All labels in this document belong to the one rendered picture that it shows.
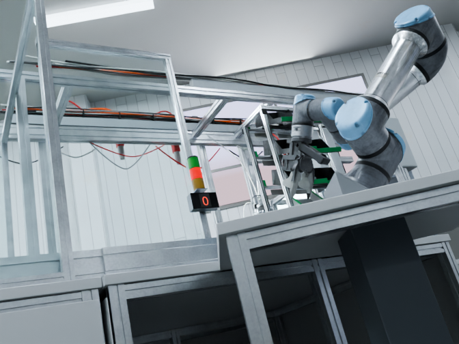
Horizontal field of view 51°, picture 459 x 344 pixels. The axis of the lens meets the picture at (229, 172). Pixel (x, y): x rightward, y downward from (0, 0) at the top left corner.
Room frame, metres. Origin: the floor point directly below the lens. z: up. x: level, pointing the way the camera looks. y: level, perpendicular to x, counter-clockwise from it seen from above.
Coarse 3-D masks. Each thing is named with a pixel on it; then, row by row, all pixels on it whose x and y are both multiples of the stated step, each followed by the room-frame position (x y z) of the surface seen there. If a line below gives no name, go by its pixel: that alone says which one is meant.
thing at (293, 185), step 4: (296, 176) 1.54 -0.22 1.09; (300, 176) 1.56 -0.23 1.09; (284, 180) 1.58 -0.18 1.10; (288, 180) 1.57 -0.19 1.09; (296, 180) 1.55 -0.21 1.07; (284, 184) 1.58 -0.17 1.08; (288, 184) 1.57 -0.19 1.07; (292, 184) 1.55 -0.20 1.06; (296, 184) 1.55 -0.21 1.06; (292, 188) 1.55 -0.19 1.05; (296, 188) 1.56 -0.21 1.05; (292, 192) 1.56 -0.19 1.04; (292, 196) 1.57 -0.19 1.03
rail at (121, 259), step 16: (192, 240) 1.53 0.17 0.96; (208, 240) 1.56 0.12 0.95; (112, 256) 1.38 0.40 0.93; (128, 256) 1.41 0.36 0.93; (144, 256) 1.43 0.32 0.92; (160, 256) 1.46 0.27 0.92; (176, 256) 1.49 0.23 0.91; (192, 256) 1.52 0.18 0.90; (208, 256) 1.55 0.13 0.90; (112, 272) 1.38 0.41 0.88
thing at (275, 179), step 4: (272, 172) 2.17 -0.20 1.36; (276, 172) 2.14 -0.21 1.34; (284, 172) 2.07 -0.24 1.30; (288, 172) 2.21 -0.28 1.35; (272, 176) 2.18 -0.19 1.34; (276, 176) 2.15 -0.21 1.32; (288, 176) 2.05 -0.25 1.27; (272, 180) 2.19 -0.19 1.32; (276, 180) 2.16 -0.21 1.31; (316, 180) 1.99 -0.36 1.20; (320, 180) 2.00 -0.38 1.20; (324, 180) 2.01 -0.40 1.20; (276, 184) 2.17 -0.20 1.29; (280, 184) 2.13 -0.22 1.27; (316, 184) 2.00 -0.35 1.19
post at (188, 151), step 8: (168, 64) 1.92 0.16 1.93; (168, 72) 1.91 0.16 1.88; (176, 88) 1.93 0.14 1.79; (176, 96) 1.93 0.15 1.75; (176, 104) 1.92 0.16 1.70; (176, 112) 1.92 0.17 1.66; (184, 120) 1.93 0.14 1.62; (184, 128) 1.92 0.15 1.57; (184, 136) 1.92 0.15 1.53; (184, 144) 1.91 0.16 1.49; (184, 152) 1.93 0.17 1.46; (192, 184) 1.92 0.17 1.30; (200, 216) 1.91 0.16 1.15; (208, 232) 1.93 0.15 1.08
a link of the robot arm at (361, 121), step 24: (408, 24) 1.28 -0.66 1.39; (432, 24) 1.30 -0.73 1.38; (408, 48) 1.30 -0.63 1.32; (432, 48) 1.36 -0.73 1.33; (384, 72) 1.29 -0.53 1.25; (408, 72) 1.33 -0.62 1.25; (360, 96) 1.29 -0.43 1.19; (384, 96) 1.29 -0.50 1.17; (336, 120) 1.30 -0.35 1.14; (360, 120) 1.24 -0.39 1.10; (384, 120) 1.29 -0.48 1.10; (360, 144) 1.31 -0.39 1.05; (384, 144) 1.33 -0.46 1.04
